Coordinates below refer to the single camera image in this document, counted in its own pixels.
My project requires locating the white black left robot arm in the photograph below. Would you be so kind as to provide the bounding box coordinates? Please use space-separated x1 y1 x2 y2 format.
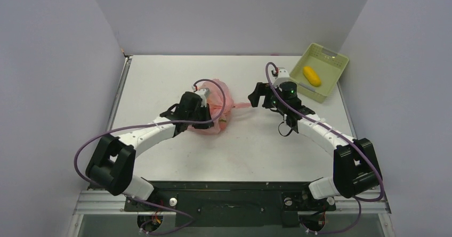
85 88 214 210

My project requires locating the aluminium frame rail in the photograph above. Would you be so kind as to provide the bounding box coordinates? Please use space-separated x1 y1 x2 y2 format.
69 181 395 236

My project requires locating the yellow fake fruit in basket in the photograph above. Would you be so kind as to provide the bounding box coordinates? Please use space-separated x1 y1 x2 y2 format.
302 66 322 87

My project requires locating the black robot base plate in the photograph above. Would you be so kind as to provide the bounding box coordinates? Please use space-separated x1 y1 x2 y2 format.
124 181 336 227

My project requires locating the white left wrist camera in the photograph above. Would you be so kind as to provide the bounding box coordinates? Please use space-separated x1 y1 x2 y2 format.
192 86 210 108

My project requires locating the light green plastic basket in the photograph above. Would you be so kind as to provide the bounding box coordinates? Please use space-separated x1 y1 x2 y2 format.
289 43 349 103

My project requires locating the pink plastic bag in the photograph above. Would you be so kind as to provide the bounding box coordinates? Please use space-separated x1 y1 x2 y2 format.
189 79 251 135

